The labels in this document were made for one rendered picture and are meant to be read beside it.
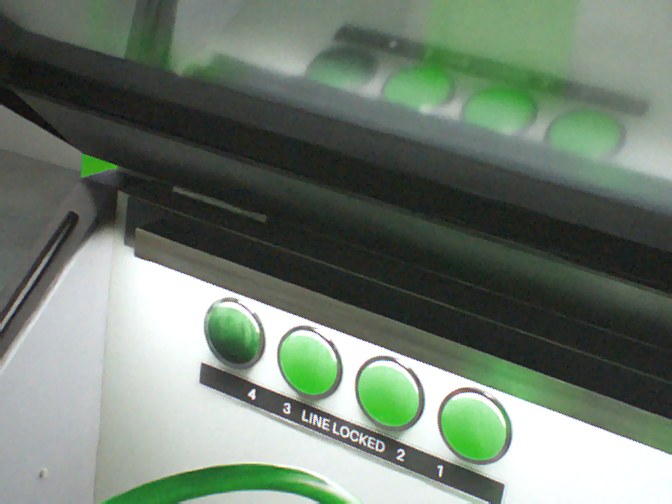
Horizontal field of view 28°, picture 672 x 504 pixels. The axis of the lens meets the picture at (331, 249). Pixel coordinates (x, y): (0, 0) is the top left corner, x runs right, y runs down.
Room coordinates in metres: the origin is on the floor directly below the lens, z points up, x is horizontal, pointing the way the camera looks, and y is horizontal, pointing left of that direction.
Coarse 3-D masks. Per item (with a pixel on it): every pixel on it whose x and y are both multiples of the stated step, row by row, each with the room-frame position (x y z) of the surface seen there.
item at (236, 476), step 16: (224, 464) 0.57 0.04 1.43; (240, 464) 0.57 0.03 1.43; (256, 464) 0.58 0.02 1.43; (272, 464) 0.58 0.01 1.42; (160, 480) 0.54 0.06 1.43; (176, 480) 0.55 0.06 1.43; (192, 480) 0.55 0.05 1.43; (208, 480) 0.55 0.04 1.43; (224, 480) 0.56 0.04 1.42; (240, 480) 0.56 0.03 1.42; (256, 480) 0.57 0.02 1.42; (272, 480) 0.57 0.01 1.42; (288, 480) 0.58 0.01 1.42; (304, 480) 0.59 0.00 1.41; (320, 480) 0.60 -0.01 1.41; (112, 496) 0.53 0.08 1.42; (128, 496) 0.53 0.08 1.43; (144, 496) 0.53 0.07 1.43; (160, 496) 0.54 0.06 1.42; (176, 496) 0.54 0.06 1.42; (192, 496) 0.55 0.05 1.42; (304, 496) 0.59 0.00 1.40; (320, 496) 0.59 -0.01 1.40; (336, 496) 0.60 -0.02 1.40; (352, 496) 0.61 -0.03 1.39
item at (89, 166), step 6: (84, 156) 3.52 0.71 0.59; (84, 162) 3.52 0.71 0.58; (90, 162) 3.50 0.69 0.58; (96, 162) 3.49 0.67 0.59; (102, 162) 3.48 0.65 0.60; (84, 168) 3.52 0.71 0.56; (90, 168) 3.50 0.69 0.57; (96, 168) 3.49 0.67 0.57; (102, 168) 3.48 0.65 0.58; (108, 168) 3.47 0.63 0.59; (114, 168) 3.46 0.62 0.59; (84, 174) 3.52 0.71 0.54; (90, 174) 3.50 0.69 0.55
